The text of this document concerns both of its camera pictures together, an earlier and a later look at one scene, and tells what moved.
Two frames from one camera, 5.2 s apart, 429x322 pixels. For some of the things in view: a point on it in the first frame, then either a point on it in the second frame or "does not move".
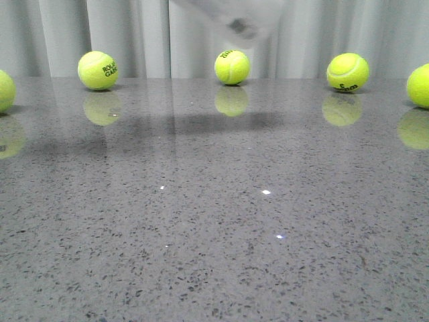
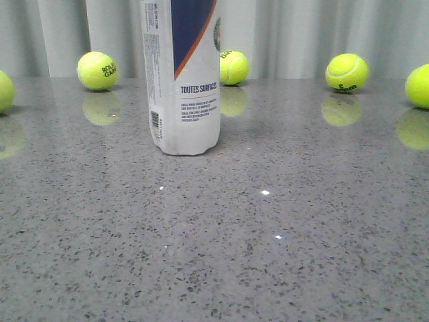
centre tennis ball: [232, 67] does not move
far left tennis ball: [8, 91] does not move
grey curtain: [47, 39] does not move
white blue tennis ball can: [236, 24] -> [181, 47]
